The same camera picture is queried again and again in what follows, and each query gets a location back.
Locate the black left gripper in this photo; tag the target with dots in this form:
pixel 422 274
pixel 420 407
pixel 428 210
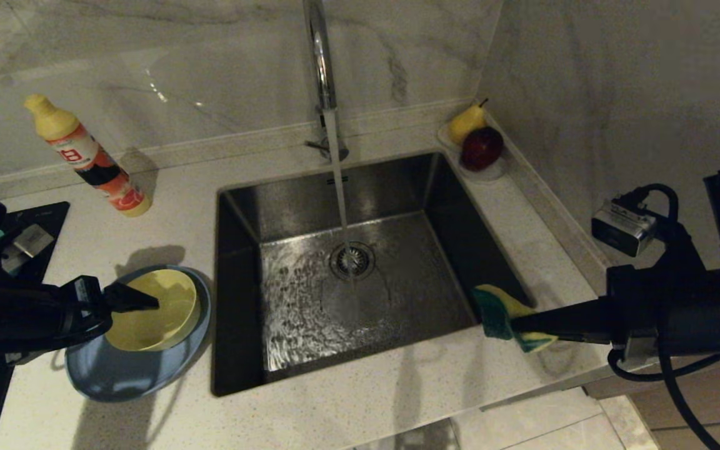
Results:
pixel 66 312

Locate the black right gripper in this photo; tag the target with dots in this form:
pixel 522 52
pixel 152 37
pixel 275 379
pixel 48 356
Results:
pixel 685 312

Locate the yellow bowl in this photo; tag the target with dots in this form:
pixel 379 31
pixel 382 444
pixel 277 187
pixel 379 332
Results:
pixel 160 328

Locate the yellow green sponge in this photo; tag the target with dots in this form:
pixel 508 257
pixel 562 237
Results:
pixel 494 312

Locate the orange label dish soap bottle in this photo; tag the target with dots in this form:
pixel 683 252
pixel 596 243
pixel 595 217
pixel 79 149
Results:
pixel 94 162

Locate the stainless steel sink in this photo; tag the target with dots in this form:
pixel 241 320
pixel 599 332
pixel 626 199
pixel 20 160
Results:
pixel 447 206

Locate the grey blue plate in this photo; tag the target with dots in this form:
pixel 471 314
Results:
pixel 147 375

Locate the small white dish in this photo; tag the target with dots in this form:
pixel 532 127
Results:
pixel 491 175

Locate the dark red apple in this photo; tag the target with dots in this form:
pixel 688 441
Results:
pixel 480 150

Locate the round metal drain strainer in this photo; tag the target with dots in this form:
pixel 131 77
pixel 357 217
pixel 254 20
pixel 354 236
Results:
pixel 360 265

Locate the yellow pear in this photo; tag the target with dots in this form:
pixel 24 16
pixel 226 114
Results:
pixel 465 125

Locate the running water stream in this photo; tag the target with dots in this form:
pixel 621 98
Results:
pixel 337 181

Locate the chrome faucet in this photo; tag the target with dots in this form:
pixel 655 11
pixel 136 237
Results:
pixel 322 62

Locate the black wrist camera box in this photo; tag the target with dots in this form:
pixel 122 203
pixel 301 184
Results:
pixel 622 228
pixel 29 240

